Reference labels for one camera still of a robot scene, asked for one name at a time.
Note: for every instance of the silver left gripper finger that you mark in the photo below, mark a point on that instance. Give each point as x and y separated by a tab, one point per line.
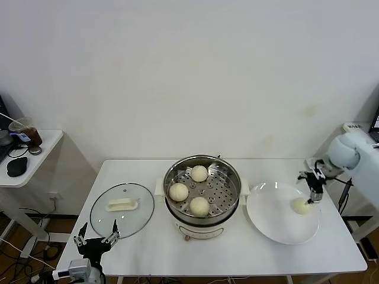
79	238
111	236

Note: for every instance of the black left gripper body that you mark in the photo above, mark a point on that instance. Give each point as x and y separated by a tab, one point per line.
94	247

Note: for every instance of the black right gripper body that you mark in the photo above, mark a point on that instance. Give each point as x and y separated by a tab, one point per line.
315	183

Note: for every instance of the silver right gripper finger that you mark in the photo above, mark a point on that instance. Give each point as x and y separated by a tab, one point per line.
303	175
316	197

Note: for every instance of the white steamed baozi bun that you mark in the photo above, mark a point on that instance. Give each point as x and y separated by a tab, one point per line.
300	208
199	173
178	191
199	206

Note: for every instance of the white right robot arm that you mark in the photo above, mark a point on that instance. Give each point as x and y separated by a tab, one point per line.
345	154

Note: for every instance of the perforated steel steamer insert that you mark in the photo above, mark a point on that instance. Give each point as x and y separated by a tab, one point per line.
225	177

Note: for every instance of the steel steamer pot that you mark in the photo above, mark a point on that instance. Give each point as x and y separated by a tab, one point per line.
201	231

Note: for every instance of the large white table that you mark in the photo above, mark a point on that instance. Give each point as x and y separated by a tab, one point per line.
148	257

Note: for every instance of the white round plate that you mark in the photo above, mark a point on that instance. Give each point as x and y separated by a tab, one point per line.
266	225

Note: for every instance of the black floor power strip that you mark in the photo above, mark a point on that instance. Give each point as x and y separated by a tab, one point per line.
367	250

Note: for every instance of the dark laptop screen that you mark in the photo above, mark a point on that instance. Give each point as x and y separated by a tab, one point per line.
375	121

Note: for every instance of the black computer mouse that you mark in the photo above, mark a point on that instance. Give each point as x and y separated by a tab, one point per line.
17	166

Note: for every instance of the grey round disc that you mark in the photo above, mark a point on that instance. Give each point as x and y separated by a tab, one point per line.
35	151

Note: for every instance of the white rounded side table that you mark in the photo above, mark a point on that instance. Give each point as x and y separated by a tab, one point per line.
44	139

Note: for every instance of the plastic cup brown drink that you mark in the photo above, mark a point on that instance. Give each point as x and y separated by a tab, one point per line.
34	135

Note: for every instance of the black laptop keyboard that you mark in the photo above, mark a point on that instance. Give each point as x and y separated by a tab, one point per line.
3	154

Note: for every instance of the small blue white device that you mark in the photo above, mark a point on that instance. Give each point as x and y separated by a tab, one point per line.
22	137

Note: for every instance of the grey round speaker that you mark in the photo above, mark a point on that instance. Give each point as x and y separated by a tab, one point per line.
4	138

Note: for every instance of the white drinking straw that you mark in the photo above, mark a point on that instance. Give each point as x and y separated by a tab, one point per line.
7	116

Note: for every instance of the black monitor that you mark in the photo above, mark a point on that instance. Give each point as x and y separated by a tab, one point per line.
2	106

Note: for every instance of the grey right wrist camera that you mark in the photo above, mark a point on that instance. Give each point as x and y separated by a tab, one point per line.
311	162

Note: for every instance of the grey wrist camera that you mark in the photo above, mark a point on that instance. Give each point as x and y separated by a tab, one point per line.
311	162
78	267

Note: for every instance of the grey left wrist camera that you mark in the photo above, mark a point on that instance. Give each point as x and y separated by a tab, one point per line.
78	267

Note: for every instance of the white wall outlet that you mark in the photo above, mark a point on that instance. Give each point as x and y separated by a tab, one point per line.
53	195

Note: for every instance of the white side table black frame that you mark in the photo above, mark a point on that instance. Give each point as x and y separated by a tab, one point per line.
353	127

